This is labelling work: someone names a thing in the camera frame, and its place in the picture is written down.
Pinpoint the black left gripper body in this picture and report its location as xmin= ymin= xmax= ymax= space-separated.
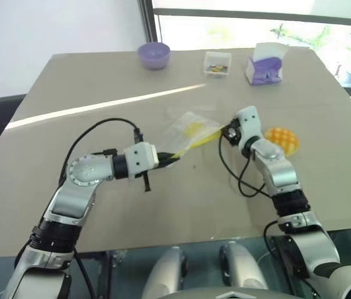
xmin=137 ymin=151 xmax=164 ymax=192

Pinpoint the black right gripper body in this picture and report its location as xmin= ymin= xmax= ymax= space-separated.
xmin=224 ymin=116 xmax=243 ymax=148

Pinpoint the clear yellow-zip plastic bag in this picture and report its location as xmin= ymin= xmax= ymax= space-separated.
xmin=157 ymin=107 xmax=226 ymax=160

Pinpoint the orange yellow waffle toy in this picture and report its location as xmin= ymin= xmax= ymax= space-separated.
xmin=263 ymin=126 xmax=301 ymax=157

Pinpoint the clear box of coloured bits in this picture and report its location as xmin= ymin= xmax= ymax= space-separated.
xmin=203 ymin=50 xmax=233 ymax=79

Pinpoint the purple tissue box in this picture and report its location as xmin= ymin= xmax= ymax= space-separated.
xmin=245 ymin=55 xmax=284 ymax=87

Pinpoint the white tissue sheet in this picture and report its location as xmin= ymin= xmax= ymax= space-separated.
xmin=253 ymin=41 xmax=290 ymax=60

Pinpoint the silver rounded robot leg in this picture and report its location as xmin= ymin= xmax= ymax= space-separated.
xmin=140 ymin=247 xmax=189 ymax=299
xmin=220 ymin=242 xmax=269 ymax=292

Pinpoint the purple plastic bowl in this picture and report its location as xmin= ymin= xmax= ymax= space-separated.
xmin=136 ymin=42 xmax=171 ymax=70

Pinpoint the silver robot torso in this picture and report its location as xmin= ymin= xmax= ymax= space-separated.
xmin=162 ymin=285 xmax=292 ymax=299

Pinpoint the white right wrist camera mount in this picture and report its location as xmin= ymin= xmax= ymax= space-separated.
xmin=235 ymin=106 xmax=263 ymax=149

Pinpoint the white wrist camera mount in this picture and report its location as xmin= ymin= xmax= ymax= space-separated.
xmin=235 ymin=106 xmax=263 ymax=149
xmin=123 ymin=142 xmax=160 ymax=181

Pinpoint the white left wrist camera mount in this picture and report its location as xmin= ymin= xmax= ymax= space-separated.
xmin=123 ymin=142 xmax=160 ymax=181

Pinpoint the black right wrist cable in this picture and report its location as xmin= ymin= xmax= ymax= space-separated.
xmin=218 ymin=135 xmax=273 ymax=197

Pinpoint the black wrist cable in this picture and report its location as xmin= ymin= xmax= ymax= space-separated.
xmin=58 ymin=117 xmax=146 ymax=187
xmin=218 ymin=135 xmax=273 ymax=197

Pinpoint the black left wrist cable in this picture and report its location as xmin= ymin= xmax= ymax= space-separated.
xmin=58 ymin=117 xmax=146 ymax=187

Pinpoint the black right shoulder cable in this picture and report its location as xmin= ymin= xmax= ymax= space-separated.
xmin=263 ymin=219 xmax=291 ymax=281

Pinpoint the black shoulder cable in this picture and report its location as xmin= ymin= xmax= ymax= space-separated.
xmin=263 ymin=219 xmax=291 ymax=281
xmin=72 ymin=247 xmax=96 ymax=299

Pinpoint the black left shoulder cable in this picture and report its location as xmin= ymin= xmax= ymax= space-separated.
xmin=72 ymin=247 xmax=96 ymax=299

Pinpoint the dark window frame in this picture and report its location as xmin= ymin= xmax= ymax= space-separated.
xmin=138 ymin=0 xmax=351 ymax=44

